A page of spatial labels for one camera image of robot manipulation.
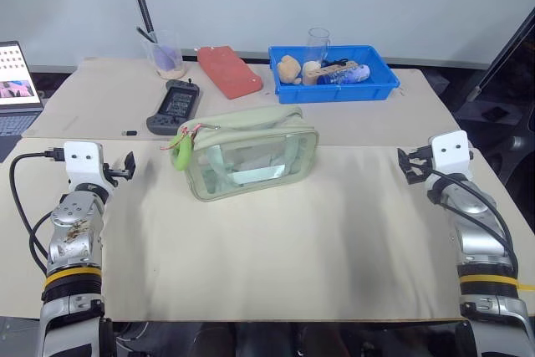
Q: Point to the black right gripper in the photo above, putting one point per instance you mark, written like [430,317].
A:
[424,166]

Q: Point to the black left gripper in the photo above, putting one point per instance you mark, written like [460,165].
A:
[109,176]

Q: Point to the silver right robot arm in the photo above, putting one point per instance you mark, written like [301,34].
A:
[480,227]

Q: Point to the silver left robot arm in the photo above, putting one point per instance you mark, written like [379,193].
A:
[73,227]

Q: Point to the green transparent toiletry bag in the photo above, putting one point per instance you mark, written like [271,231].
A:
[259,144]

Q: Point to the small black stick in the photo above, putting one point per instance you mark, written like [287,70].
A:
[129,133]

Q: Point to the green zipper pull charm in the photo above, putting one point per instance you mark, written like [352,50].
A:
[184,154]

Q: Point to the grey handheld game controller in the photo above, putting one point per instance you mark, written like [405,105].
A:
[175,108]

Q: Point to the blue plastic bin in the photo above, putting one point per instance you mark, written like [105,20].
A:
[334,91]

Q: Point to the blue purple plastic bottle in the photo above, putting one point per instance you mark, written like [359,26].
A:
[349,74]

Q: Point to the clear plastic cup with brush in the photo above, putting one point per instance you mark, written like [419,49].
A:
[167,60]

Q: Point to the wooden ruler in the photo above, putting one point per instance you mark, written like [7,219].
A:
[340,68]

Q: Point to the beige round toy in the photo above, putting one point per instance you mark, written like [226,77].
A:
[310,72]

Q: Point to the black stirring rod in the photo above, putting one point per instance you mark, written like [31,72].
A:
[146,34]

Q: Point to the red brick block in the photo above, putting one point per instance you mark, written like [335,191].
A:
[227,70]

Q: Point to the open grey laptop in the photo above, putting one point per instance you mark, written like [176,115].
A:
[14,81]

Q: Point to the black folded stand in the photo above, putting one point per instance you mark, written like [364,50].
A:
[507,56]

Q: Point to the clear glass measuring cup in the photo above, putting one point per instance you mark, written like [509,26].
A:
[318,45]

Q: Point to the beige sponge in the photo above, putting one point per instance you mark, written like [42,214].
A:
[288,67]

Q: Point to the cream table cloth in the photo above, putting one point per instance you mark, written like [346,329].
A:
[271,256]

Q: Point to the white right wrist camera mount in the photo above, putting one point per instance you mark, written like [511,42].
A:
[451,152]

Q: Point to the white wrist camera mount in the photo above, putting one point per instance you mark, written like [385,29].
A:
[451,152]
[83,160]

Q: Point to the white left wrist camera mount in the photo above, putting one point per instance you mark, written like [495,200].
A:
[83,160]

